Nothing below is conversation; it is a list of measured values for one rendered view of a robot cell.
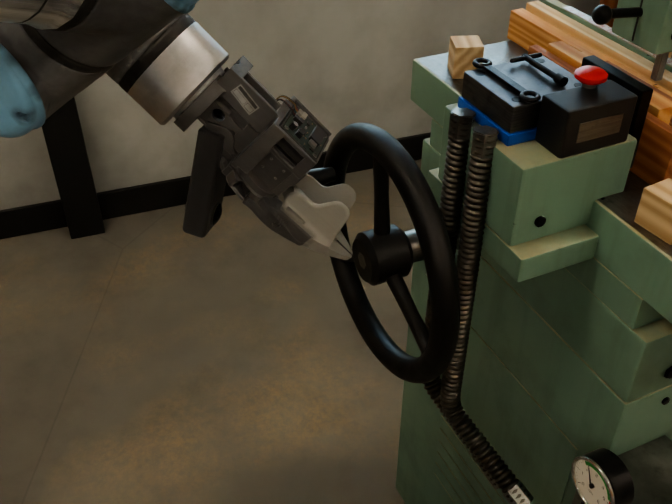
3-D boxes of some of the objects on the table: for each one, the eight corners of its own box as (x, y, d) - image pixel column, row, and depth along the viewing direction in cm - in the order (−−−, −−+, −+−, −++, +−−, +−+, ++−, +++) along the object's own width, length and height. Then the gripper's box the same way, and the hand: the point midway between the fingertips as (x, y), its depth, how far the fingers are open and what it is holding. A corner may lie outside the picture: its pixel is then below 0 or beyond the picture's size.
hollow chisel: (649, 78, 87) (661, 35, 84) (656, 76, 87) (667, 34, 84) (655, 81, 87) (667, 38, 83) (661, 80, 87) (673, 37, 84)
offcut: (480, 78, 99) (484, 46, 96) (452, 79, 98) (455, 47, 96) (474, 65, 102) (478, 34, 99) (447, 66, 101) (449, 35, 99)
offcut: (633, 221, 74) (643, 187, 71) (658, 211, 75) (668, 177, 73) (670, 245, 71) (682, 211, 69) (695, 234, 72) (708, 199, 70)
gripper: (218, 75, 65) (390, 245, 70) (249, 43, 72) (402, 199, 78) (159, 137, 69) (325, 293, 75) (194, 101, 77) (343, 245, 82)
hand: (336, 251), depth 77 cm, fingers closed
